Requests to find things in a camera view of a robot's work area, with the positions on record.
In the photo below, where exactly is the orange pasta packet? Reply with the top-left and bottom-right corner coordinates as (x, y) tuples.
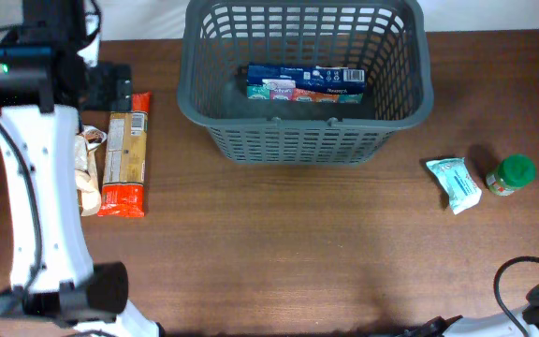
(97, 92), (153, 218)

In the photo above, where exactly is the blue tissue pack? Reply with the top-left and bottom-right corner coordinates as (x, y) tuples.
(246, 64), (366, 104)

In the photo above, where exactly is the grey plastic basket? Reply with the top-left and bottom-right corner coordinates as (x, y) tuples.
(177, 0), (434, 165)

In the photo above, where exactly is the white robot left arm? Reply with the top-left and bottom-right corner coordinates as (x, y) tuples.
(0, 1), (164, 336)

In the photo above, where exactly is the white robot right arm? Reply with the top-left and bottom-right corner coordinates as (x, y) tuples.
(399, 284), (539, 337)

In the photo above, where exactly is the brown bread bag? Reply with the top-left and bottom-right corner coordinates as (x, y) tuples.
(74, 125), (107, 217)

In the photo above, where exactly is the green white wipes packet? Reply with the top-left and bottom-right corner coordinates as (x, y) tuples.
(426, 157), (482, 215)

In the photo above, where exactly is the green lid jar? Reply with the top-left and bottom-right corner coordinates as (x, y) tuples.
(486, 154), (537, 197)

